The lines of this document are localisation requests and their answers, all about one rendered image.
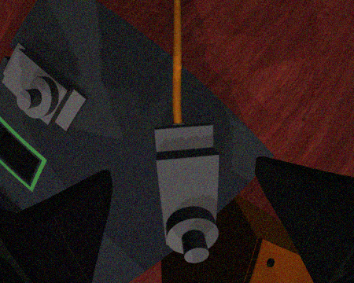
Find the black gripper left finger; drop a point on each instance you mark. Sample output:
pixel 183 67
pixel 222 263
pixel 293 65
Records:
pixel 58 239

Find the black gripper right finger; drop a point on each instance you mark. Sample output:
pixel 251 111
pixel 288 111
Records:
pixel 317 210

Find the grey micro servo with orange cable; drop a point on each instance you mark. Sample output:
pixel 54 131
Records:
pixel 188 172

